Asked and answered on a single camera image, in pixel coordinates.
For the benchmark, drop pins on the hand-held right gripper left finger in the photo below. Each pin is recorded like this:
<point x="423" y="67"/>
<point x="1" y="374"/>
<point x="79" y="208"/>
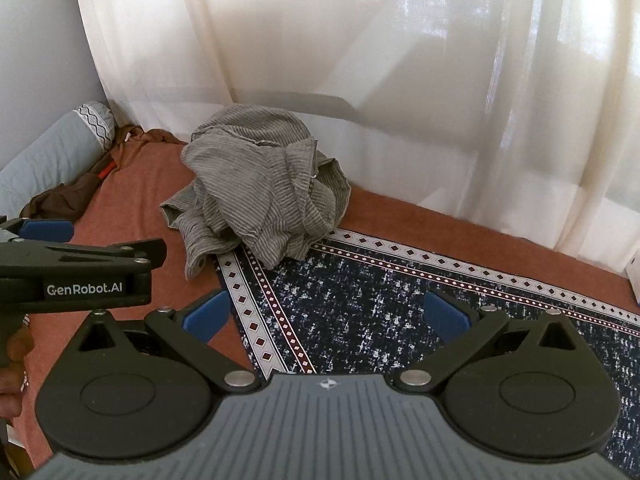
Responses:
<point x="207" y="317"/>

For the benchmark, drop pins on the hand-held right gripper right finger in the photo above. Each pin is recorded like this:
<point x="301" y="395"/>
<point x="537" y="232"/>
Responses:
<point x="442" y="312"/>

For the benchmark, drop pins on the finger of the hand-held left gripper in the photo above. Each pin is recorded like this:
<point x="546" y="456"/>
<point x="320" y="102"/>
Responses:
<point x="100" y="255"/>
<point x="47" y="230"/>

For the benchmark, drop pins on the grey striped shirt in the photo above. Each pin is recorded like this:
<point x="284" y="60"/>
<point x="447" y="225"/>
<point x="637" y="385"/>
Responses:
<point x="260" y="185"/>

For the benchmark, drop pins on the person's left hand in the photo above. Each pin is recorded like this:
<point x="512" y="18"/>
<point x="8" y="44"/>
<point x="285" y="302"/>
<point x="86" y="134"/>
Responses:
<point x="21" y="345"/>

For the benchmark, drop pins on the dark brown cloth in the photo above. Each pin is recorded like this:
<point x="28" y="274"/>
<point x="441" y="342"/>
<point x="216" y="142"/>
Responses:
<point x="70" y="195"/>

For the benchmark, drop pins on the light blue pillow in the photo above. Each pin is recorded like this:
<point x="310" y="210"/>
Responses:
<point x="45" y="160"/>

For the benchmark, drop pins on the orange-brown bed sheet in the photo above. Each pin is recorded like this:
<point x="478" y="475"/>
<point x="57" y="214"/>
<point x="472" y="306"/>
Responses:
<point x="140" y="180"/>

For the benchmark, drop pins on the dark blue patterned blanket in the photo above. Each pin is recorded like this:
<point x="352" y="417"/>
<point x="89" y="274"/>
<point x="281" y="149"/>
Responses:
<point x="350" y="300"/>

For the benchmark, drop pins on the white sheer curtain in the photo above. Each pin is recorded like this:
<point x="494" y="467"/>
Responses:
<point x="400" y="60"/>

